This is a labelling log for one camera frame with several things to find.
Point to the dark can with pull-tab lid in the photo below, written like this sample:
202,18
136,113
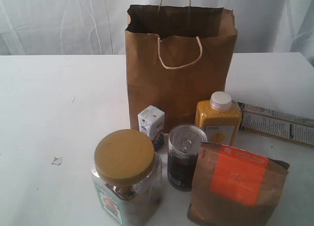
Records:
183,150

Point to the yellow bottle with white cap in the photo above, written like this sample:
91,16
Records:
219,117

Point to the clear jar with gold lid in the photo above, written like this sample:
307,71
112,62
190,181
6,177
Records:
127,176

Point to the brown paper shopping bag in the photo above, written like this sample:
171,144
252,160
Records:
176,57

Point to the small white blue milk carton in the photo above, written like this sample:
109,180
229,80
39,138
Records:
151,122

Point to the brown pouch with orange label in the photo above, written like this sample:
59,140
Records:
234,187

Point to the small torn tape scrap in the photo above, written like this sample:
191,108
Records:
57,161

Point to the long printed cardboard box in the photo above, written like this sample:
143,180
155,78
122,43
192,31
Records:
284,126

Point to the white backdrop curtain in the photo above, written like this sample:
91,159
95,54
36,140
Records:
94,27

